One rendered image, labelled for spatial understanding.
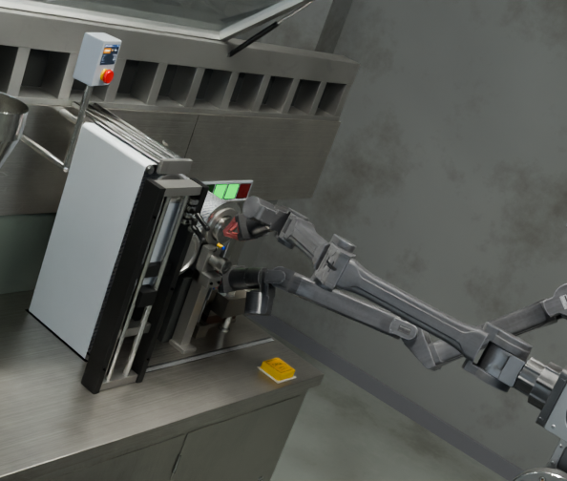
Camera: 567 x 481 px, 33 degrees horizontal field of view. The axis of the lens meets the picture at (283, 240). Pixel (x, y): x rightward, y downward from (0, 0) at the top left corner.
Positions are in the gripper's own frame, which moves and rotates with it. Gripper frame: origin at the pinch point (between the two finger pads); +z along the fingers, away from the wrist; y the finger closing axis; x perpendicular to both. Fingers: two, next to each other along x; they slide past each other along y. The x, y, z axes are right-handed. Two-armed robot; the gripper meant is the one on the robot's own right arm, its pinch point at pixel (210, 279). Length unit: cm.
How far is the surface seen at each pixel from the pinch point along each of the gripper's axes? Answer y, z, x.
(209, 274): -10.4, -9.3, 2.2
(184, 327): -11.3, 0.5, -11.9
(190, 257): -13.8, -6.1, 7.2
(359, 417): 176, 71, -82
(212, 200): -8.3, -10.4, 21.6
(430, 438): 201, 48, -96
